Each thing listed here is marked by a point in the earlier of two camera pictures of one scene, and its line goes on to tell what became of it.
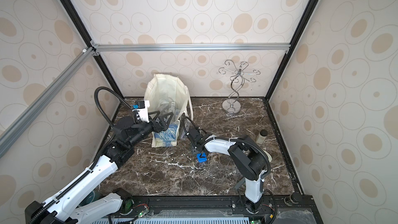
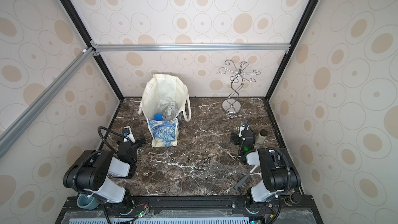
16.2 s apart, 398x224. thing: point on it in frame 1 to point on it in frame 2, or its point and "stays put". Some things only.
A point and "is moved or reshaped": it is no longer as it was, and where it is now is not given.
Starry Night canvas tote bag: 168,94 stays put
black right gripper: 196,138 to 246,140
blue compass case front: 202,157 is moved or reshaped
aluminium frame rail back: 191,47 stays put
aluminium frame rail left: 11,131 stays put
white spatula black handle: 240,183 stays put
